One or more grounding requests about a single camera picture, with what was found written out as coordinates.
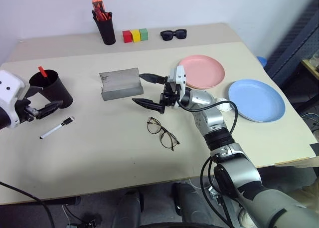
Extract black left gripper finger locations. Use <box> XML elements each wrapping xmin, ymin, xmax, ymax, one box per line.
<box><xmin>24</xmin><ymin>85</ymin><xmax>44</xmax><ymax>98</ymax></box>
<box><xmin>36</xmin><ymin>100</ymin><xmax>64</xmax><ymax>120</ymax></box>

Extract white marker with black cap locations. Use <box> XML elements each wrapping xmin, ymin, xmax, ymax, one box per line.
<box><xmin>39</xmin><ymin>116</ymin><xmax>75</xmax><ymax>140</ymax></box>

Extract red capped marker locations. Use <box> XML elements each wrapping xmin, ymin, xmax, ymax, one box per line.
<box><xmin>37</xmin><ymin>66</ymin><xmax>48</xmax><ymax>85</ymax></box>

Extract thin framed eyeglasses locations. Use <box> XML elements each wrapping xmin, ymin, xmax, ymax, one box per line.
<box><xmin>146</xmin><ymin>116</ymin><xmax>181</xmax><ymax>152</ymax></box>

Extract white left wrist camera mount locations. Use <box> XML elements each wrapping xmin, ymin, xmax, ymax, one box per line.
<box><xmin>0</xmin><ymin>69</ymin><xmax>30</xmax><ymax>129</ymax></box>

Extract blue plate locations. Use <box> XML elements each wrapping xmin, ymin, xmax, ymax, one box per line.
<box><xmin>227</xmin><ymin>79</ymin><xmax>286</xmax><ymax>124</ymax></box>

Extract black sunglasses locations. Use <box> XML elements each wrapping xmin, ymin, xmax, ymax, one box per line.
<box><xmin>159</xmin><ymin>28</ymin><xmax>188</xmax><ymax>41</ymax></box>

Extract grey glasses case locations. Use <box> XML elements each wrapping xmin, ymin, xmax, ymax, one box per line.
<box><xmin>99</xmin><ymin>67</ymin><xmax>145</xmax><ymax>102</ymax></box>

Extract dark perforated rack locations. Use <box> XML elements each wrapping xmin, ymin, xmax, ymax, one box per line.
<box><xmin>267</xmin><ymin>0</ymin><xmax>319</xmax><ymax>114</ymax></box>

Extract dark rounded shape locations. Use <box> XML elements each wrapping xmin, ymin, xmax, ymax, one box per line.
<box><xmin>116</xmin><ymin>188</ymin><xmax>146</xmax><ymax>228</ymax></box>
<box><xmin>171</xmin><ymin>182</ymin><xmax>219</xmax><ymax>228</ymax></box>

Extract black bar under table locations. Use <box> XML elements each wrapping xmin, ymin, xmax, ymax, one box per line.
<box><xmin>46</xmin><ymin>196</ymin><xmax>82</xmax><ymax>207</ymax></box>

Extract wooden shelf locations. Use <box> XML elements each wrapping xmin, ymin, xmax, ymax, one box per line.
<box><xmin>300</xmin><ymin>59</ymin><xmax>319</xmax><ymax>80</ymax></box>

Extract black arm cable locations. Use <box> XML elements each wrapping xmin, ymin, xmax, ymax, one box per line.
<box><xmin>0</xmin><ymin>181</ymin><xmax>56</xmax><ymax>228</ymax></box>
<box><xmin>177</xmin><ymin>100</ymin><xmax>239</xmax><ymax>228</ymax></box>

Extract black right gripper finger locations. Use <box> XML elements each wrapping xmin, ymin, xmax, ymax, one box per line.
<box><xmin>138</xmin><ymin>73</ymin><xmax>168</xmax><ymax>85</ymax></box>
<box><xmin>132</xmin><ymin>97</ymin><xmax>166</xmax><ymax>114</ymax></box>

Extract clear round floor object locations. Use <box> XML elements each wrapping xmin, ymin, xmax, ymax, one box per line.
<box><xmin>187</xmin><ymin>178</ymin><xmax>214</xmax><ymax>189</ymax></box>

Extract tall black pen cup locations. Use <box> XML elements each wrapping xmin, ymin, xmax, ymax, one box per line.
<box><xmin>93</xmin><ymin>11</ymin><xmax>117</xmax><ymax>46</ymax></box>

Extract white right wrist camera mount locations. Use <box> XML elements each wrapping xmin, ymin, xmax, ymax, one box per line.
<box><xmin>166</xmin><ymin>65</ymin><xmax>187</xmax><ymax>102</ymax></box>

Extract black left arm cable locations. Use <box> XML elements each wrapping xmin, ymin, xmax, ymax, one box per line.
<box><xmin>0</xmin><ymin>181</ymin><xmax>56</xmax><ymax>228</ymax></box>

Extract yellow block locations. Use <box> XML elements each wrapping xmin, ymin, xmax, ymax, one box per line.
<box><xmin>131</xmin><ymin>29</ymin><xmax>142</xmax><ymax>43</ymax></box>

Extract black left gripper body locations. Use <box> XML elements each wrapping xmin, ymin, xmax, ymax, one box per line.
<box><xmin>14</xmin><ymin>97</ymin><xmax>38</xmax><ymax>124</ymax></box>

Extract pink plate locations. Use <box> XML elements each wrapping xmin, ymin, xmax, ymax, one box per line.
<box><xmin>177</xmin><ymin>54</ymin><xmax>226</xmax><ymax>90</ymax></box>

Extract metal table bracket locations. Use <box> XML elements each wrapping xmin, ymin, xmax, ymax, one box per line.
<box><xmin>208</xmin><ymin>185</ymin><xmax>235</xmax><ymax>228</ymax></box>

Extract wide black cup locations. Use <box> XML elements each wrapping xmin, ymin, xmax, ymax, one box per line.
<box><xmin>28</xmin><ymin>69</ymin><xmax>74</xmax><ymax>109</ymax></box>

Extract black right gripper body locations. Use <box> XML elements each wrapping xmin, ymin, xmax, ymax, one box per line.
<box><xmin>159</xmin><ymin>76</ymin><xmax>185</xmax><ymax>109</ymax></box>

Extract beige shoe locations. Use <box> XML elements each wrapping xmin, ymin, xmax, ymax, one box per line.
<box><xmin>237</xmin><ymin>207</ymin><xmax>258</xmax><ymax>228</ymax></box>

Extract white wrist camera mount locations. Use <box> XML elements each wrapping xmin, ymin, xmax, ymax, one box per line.
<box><xmin>0</xmin><ymin>69</ymin><xmax>30</xmax><ymax>129</ymax></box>
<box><xmin>166</xmin><ymin>65</ymin><xmax>187</xmax><ymax>102</ymax></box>

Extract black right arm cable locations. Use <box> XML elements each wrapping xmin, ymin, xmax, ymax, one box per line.
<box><xmin>177</xmin><ymin>100</ymin><xmax>239</xmax><ymax>228</ymax></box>

